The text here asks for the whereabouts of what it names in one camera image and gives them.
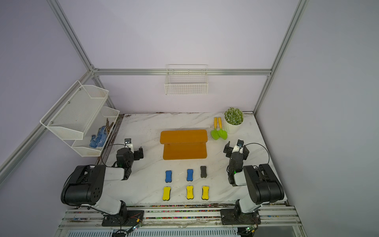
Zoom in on brown sticks in rack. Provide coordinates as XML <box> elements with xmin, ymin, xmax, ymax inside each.
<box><xmin>106</xmin><ymin>119</ymin><xmax>114</xmax><ymax>134</ymax></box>

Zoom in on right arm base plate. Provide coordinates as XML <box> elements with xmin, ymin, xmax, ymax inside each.
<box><xmin>220</xmin><ymin>209</ymin><xmax>261</xmax><ymax>225</ymax></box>

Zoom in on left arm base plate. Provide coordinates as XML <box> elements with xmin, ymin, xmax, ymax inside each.
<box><xmin>101</xmin><ymin>210</ymin><xmax>145</xmax><ymax>227</ymax></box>

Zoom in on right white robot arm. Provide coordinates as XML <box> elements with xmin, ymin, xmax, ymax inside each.
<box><xmin>223</xmin><ymin>140</ymin><xmax>285</xmax><ymax>214</ymax></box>

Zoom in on potted green plant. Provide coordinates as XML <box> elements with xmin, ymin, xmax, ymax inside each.
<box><xmin>224</xmin><ymin>107</ymin><xmax>244</xmax><ymax>134</ymax></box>

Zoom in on green shovel right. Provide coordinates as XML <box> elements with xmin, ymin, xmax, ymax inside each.
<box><xmin>218</xmin><ymin>117</ymin><xmax>228</xmax><ymax>140</ymax></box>

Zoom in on white mesh two-tier rack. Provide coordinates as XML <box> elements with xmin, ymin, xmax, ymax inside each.
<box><xmin>40</xmin><ymin>81</ymin><xmax>119</xmax><ymax>157</ymax></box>

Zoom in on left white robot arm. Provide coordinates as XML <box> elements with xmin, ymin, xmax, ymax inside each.
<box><xmin>61</xmin><ymin>147</ymin><xmax>144</xmax><ymax>218</ymax></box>

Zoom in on green shovel left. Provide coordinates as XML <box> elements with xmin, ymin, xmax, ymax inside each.
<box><xmin>211</xmin><ymin>117</ymin><xmax>220</xmax><ymax>140</ymax></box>

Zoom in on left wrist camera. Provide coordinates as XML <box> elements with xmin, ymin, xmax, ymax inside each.
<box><xmin>124</xmin><ymin>138</ymin><xmax>134</xmax><ymax>153</ymax></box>

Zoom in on white wire wall basket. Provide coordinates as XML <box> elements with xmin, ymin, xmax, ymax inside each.
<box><xmin>164</xmin><ymin>64</ymin><xmax>208</xmax><ymax>95</ymax></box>

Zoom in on blue crumpled item in rack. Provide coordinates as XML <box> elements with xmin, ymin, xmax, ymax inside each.
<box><xmin>89</xmin><ymin>126</ymin><xmax>108</xmax><ymax>148</ymax></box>

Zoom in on green shovel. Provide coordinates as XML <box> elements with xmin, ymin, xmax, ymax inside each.
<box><xmin>211</xmin><ymin>117</ymin><xmax>220</xmax><ymax>140</ymax></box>
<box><xmin>218</xmin><ymin>117</ymin><xmax>228</xmax><ymax>140</ymax></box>

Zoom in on orange wooden two-tier shelf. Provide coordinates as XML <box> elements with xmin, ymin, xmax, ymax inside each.
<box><xmin>160</xmin><ymin>129</ymin><xmax>208</xmax><ymax>161</ymax></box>

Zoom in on blue eraser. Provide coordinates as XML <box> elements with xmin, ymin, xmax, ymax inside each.
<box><xmin>200</xmin><ymin>166</ymin><xmax>207</xmax><ymax>178</ymax></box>
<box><xmin>186</xmin><ymin>169</ymin><xmax>193</xmax><ymax>182</ymax></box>
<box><xmin>165</xmin><ymin>170</ymin><xmax>172</xmax><ymax>183</ymax></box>

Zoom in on yellow eraser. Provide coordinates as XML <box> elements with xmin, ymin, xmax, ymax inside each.
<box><xmin>186</xmin><ymin>186</ymin><xmax>194</xmax><ymax>200</ymax></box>
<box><xmin>162</xmin><ymin>186</ymin><xmax>171</xmax><ymax>201</ymax></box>
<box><xmin>201</xmin><ymin>186</ymin><xmax>209</xmax><ymax>200</ymax></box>

